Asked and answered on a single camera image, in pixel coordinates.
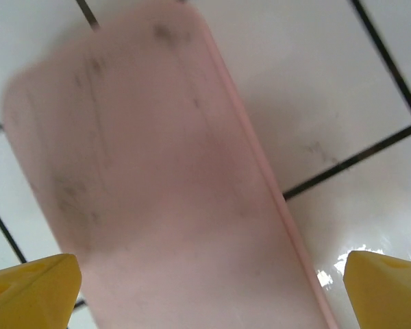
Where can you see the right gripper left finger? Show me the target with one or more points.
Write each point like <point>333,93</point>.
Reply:
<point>31,294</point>

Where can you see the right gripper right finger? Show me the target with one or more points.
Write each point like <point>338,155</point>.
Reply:
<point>390,294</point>

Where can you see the pink pencil case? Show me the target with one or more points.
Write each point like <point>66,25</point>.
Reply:
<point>157,171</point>

